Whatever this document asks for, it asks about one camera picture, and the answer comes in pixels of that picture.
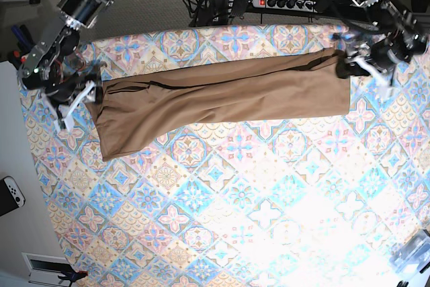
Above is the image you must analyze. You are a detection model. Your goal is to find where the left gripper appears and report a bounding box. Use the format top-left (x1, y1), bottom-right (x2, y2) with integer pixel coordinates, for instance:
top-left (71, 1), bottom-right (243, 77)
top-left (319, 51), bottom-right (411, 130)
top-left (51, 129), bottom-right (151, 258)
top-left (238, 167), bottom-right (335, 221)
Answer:
top-left (335, 39), bottom-right (403, 99)

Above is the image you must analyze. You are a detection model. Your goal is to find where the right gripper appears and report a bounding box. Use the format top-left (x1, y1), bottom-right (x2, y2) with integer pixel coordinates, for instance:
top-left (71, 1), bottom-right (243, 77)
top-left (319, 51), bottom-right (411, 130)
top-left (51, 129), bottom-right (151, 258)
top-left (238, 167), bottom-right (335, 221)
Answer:
top-left (41, 75), bottom-right (103, 121)

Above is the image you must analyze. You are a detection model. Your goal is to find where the brown t-shirt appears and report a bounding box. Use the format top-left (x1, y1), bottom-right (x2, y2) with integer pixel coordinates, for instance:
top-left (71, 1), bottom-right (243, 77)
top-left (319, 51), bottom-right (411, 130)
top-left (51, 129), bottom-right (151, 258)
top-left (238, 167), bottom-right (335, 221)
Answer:
top-left (87, 48), bottom-right (350, 161)

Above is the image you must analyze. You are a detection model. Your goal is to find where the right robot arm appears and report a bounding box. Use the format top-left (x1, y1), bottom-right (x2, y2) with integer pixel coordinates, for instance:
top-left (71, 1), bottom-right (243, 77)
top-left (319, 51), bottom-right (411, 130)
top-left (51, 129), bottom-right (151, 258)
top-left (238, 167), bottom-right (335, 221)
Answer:
top-left (17, 0), bottom-right (114, 130)

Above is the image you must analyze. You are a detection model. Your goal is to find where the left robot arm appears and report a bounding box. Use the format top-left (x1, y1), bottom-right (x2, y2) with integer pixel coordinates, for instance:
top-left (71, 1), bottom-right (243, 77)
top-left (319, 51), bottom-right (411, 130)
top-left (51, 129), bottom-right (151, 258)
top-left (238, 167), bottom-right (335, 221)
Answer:
top-left (326, 0), bottom-right (429, 100)

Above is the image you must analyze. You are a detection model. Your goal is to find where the white power strip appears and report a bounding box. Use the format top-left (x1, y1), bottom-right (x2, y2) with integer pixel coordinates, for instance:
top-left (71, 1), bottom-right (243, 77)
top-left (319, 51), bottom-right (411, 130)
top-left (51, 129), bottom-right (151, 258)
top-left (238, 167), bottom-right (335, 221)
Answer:
top-left (251, 0), bottom-right (316, 13)

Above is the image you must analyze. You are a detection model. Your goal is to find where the red black clamp left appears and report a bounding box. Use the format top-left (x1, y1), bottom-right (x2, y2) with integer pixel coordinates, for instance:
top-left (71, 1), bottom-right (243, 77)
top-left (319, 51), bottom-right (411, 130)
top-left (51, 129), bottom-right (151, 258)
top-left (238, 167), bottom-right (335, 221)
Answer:
top-left (7, 50), bottom-right (37, 80)

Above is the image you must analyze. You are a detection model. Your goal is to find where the blue black clamp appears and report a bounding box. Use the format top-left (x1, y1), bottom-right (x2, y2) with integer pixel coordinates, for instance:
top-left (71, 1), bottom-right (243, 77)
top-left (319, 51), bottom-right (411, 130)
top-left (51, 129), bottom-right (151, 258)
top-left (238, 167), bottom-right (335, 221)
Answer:
top-left (11, 24), bottom-right (35, 53)

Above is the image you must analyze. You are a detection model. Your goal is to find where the game console with white controller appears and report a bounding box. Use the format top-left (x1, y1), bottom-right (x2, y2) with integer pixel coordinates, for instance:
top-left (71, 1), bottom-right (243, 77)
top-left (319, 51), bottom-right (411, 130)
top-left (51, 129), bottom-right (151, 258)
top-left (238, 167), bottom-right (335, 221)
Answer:
top-left (0, 176), bottom-right (26, 216)

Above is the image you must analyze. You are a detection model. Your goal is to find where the patterned tablecloth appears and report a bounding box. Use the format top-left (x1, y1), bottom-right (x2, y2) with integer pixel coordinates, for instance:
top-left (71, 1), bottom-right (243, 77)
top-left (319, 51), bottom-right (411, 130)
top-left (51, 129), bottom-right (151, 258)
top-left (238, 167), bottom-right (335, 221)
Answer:
top-left (17, 24), bottom-right (430, 287)

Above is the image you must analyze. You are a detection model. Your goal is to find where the white floor vent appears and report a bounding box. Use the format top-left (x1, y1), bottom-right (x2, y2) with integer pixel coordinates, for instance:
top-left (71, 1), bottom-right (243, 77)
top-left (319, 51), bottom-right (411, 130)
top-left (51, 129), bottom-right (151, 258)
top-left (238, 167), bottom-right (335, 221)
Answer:
top-left (21, 252), bottom-right (72, 286)

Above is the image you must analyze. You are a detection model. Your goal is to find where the black orange clamp bottom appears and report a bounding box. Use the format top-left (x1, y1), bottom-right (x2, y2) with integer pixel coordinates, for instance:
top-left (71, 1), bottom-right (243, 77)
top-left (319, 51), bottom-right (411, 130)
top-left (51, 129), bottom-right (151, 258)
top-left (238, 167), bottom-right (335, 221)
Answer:
top-left (58, 270), bottom-right (88, 286)

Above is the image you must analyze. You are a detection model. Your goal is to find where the clear plastic box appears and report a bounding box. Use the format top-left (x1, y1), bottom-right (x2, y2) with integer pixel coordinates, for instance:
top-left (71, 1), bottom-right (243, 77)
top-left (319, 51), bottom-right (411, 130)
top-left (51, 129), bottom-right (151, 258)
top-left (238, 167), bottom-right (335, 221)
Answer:
top-left (389, 229), bottom-right (429, 280)

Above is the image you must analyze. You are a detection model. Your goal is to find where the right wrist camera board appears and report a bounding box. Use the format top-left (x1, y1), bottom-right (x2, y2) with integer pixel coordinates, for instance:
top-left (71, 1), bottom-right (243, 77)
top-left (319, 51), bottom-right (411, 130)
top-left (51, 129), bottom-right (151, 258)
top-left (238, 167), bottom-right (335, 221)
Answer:
top-left (54, 114), bottom-right (75, 132)

